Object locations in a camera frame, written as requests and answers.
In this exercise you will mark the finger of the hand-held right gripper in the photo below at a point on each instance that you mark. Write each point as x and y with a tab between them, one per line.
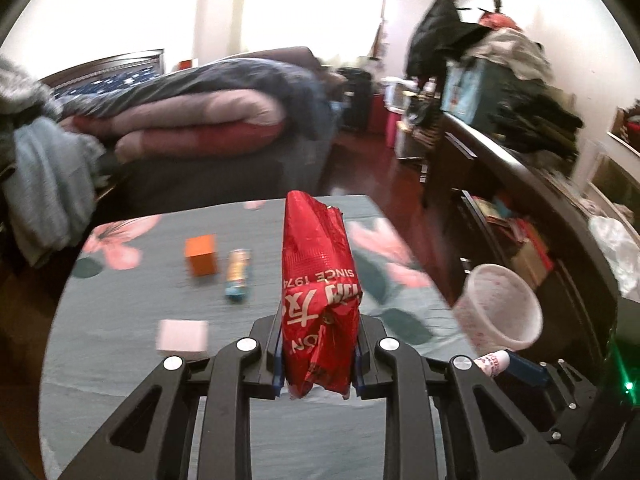
527	370

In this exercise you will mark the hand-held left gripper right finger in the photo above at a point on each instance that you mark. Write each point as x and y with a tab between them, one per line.
369	365

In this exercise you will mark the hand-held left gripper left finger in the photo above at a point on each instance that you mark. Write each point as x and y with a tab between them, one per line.
267	362

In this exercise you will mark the red snack bag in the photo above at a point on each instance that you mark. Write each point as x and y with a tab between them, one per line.
315	270

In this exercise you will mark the small pink box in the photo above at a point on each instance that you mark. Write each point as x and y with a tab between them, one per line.
182	336

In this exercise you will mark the blue and yellow wrapper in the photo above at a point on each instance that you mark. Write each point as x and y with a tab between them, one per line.
238	275

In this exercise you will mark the floral teal tablecloth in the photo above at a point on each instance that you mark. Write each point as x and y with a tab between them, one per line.
150	400

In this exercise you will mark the small orange box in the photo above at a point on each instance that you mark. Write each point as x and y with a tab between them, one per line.
201	256

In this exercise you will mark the row of books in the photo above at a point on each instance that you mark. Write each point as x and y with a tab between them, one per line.
515	240

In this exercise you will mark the white plastic bag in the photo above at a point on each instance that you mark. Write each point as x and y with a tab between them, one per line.
617	255

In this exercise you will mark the bed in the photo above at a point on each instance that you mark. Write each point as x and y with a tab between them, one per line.
225	170

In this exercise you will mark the dark wooden dresser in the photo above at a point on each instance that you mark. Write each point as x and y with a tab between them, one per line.
500	170

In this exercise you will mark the white bin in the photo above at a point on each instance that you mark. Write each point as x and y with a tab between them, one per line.
410	142

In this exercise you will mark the white boxes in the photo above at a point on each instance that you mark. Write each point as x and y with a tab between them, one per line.
615	160

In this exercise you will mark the red container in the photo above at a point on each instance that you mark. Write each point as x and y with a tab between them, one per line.
392	130

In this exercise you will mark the pink folded quilt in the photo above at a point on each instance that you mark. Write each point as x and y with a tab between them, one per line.
200	125

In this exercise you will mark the pile of dark clothes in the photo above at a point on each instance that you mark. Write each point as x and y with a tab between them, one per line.
540	120

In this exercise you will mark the dark handbag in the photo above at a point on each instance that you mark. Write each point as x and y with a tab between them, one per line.
422	112

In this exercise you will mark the black suitcase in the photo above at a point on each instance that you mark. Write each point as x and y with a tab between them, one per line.
356	100

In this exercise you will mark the clear plastic storage box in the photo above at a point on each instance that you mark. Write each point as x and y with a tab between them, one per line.
397	94

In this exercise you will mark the light blue fleece robe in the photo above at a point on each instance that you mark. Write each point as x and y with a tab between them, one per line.
50	185

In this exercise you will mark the teal bag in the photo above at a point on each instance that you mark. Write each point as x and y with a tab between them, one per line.
470	95

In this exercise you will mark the blue duvet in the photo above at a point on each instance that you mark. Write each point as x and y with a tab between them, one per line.
225	80

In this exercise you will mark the brown blanket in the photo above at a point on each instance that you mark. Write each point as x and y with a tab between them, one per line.
280	55

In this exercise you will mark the orange wooden nightstand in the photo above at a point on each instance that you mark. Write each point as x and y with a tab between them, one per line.
185	65

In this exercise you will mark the pile of white clothes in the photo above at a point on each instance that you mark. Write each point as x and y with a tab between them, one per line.
515	52

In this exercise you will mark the navy star print pillow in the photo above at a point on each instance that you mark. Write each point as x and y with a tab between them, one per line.
110	82

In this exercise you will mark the black coat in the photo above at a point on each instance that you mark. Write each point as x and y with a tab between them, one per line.
440	35

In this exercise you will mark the dark wooden headboard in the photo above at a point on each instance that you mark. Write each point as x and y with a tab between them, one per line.
110	62

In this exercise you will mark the pink garment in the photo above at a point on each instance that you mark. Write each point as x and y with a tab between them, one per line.
500	21

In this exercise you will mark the sheer window curtain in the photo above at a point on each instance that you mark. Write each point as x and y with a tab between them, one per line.
300	5

